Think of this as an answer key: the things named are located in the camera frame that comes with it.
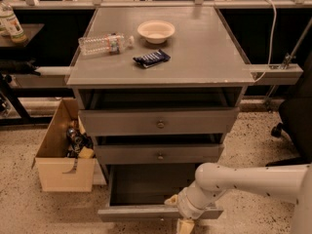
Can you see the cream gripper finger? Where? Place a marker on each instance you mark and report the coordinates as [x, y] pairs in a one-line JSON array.
[[172, 201], [184, 226]]

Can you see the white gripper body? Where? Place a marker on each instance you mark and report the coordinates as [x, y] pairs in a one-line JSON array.
[[184, 205]]

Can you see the grey bottom drawer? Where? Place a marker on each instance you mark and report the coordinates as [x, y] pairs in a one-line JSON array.
[[138, 192]]

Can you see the grey drawer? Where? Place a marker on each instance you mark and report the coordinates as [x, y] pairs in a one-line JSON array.
[[155, 112], [160, 149], [138, 192]]

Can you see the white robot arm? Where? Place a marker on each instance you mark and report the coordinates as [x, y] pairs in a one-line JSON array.
[[291, 184]]

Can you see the grey middle drawer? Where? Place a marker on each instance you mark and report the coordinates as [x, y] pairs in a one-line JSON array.
[[160, 149]]

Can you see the grey top drawer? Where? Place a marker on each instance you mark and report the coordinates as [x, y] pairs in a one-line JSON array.
[[155, 112]]

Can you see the grey drawer cabinet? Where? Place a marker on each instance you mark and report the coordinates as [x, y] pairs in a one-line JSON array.
[[203, 56]]

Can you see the yellow sponge in box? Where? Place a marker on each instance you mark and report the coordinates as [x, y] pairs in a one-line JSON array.
[[86, 153]]

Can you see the cans in cardboard box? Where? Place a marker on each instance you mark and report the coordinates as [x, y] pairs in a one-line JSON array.
[[77, 138]]

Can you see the cardboard box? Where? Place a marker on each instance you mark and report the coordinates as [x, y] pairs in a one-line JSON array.
[[57, 172]]

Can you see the black office chair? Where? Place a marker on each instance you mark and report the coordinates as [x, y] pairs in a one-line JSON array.
[[296, 115]]

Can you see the dark blue snack packet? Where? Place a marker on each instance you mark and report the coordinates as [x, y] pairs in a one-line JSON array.
[[152, 59]]

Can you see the clear plastic water bottle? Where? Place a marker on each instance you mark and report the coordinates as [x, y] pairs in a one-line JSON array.
[[114, 43]]

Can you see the dark side table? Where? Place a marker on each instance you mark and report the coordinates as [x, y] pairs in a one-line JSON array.
[[9, 68]]

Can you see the white spray bottle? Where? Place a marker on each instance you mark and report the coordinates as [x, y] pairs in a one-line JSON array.
[[11, 23]]

